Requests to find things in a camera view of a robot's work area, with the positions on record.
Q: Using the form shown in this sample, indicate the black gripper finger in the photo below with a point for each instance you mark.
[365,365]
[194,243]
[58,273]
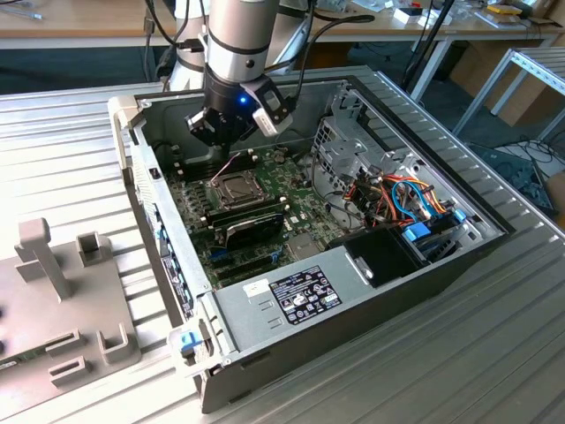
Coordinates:
[198,126]
[247,134]

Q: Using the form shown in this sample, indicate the silver CPU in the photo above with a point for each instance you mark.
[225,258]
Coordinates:
[240,190]

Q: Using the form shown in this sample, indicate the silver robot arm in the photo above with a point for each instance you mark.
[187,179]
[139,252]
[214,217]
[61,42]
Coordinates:
[238,40]

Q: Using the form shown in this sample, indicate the black RAM slot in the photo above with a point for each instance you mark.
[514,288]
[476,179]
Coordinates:
[194,154]
[194,160]
[245,203]
[194,167]
[245,207]
[245,211]
[194,173]

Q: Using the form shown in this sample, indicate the black graphics card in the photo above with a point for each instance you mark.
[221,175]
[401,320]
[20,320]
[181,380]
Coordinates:
[256,227]

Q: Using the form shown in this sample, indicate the metal drive cage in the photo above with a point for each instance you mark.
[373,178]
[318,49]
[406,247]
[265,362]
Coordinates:
[342,152]

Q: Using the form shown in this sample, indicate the green motherboard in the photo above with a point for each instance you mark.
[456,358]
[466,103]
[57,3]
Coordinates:
[309,212]

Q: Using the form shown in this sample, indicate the blue expansion slot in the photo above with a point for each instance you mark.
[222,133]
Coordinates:
[218,255]

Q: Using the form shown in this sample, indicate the grey chipset heatsink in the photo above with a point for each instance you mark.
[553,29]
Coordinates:
[304,247]

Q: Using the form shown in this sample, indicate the black expansion slot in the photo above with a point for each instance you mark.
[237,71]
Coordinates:
[247,274]
[243,265]

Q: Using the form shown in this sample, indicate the grey power supply unit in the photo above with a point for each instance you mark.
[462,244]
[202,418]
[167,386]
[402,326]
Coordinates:
[247,318]

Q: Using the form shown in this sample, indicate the blue disk carrier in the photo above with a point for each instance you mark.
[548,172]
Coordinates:
[417,232]

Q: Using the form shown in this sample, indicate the black stand pole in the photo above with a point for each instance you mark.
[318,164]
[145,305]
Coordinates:
[434,33]

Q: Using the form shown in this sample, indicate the blue case latch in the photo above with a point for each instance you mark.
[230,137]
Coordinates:
[189,342]

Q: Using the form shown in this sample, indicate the open PC case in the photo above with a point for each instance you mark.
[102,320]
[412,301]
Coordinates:
[353,335]

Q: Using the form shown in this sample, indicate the grey parts rack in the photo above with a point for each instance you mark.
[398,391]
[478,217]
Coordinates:
[66,318]

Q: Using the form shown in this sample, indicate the cardboard box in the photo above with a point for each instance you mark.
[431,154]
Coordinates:
[557,190]
[474,62]

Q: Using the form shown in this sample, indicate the flat cardboard piece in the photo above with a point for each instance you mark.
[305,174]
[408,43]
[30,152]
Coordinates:
[549,15]

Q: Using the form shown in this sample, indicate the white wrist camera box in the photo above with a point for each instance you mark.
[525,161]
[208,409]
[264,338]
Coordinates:
[266,121]

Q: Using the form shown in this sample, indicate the black camera bracket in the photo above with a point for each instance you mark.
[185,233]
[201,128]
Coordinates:
[273,99]

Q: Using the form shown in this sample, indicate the wooden desk white frame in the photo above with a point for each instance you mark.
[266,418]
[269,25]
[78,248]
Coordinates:
[476,28]
[66,22]

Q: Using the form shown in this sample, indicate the aluminium frame shelf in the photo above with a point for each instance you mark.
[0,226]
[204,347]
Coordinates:
[540,66]

